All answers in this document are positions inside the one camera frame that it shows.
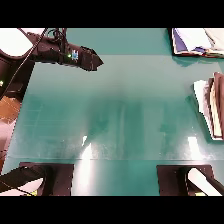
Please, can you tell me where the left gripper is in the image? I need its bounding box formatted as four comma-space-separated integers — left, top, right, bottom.
77, 46, 105, 72

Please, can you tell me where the purple garment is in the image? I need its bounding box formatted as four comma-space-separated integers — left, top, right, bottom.
172, 29, 208, 57

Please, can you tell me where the brown garment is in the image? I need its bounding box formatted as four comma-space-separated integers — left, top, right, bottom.
207, 71, 224, 141

